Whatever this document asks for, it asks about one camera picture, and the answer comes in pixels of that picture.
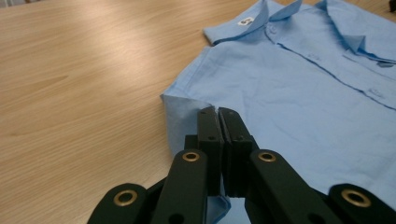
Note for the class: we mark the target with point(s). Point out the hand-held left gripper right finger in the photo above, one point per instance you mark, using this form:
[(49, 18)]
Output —
[(236, 146)]

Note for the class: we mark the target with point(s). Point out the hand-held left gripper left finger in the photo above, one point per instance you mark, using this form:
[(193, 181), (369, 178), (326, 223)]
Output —
[(213, 155)]

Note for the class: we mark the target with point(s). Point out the light blue shirt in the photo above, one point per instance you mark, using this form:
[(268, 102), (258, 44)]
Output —
[(295, 109)]

